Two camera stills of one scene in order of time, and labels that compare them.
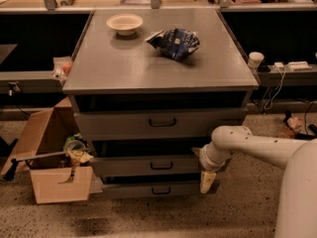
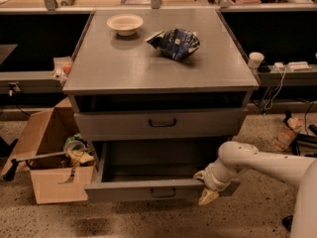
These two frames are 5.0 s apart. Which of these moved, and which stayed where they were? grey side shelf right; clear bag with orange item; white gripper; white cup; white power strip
Moved: white gripper
Stayed: clear bag with orange item; white power strip; grey side shelf right; white cup
